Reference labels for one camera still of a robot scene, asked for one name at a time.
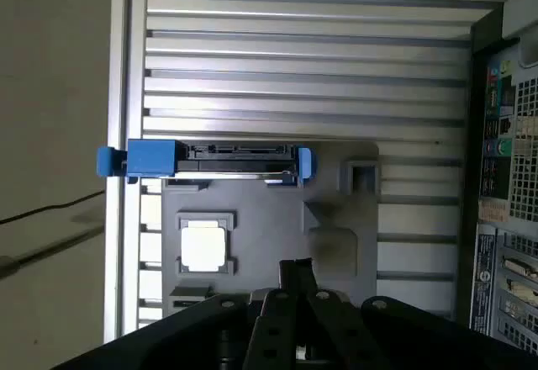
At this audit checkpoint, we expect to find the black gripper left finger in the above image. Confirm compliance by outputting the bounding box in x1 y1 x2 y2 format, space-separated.
50 260 298 370

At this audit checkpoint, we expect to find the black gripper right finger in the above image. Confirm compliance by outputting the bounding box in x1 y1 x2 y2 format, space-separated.
296 257 538 370

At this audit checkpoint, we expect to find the silver CPU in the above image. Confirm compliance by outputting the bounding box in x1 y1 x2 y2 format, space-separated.
180 219 229 272

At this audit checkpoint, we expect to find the grey parts rack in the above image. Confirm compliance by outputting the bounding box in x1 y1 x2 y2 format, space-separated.
161 140 380 330

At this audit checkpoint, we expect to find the black PC case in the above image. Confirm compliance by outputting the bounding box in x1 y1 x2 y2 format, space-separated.
456 2 538 351

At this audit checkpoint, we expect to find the thin black floor cable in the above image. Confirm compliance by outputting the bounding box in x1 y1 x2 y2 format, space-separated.
0 188 107 225

